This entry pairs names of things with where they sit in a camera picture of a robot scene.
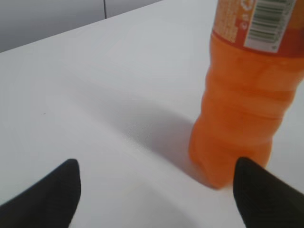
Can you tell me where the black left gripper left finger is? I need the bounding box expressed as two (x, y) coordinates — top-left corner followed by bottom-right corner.
(0, 159), (81, 228)

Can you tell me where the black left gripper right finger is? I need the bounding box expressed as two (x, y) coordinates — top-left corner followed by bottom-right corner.
(233, 157), (304, 228)

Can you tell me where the orange Mirinda soda bottle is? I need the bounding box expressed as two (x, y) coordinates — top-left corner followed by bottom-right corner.
(189, 0), (304, 189)

